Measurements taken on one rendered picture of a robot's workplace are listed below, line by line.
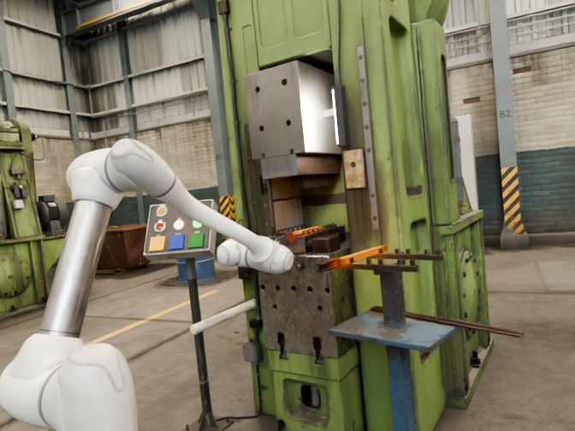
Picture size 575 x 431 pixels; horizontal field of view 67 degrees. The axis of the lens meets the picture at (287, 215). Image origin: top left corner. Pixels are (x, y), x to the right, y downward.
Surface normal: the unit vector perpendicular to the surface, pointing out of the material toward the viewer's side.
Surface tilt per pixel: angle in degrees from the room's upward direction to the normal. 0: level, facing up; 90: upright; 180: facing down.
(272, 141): 90
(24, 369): 61
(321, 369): 90
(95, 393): 79
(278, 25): 90
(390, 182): 90
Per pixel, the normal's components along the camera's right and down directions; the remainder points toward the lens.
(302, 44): -0.54, 0.10
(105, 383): 0.58, -0.27
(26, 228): 0.80, -0.25
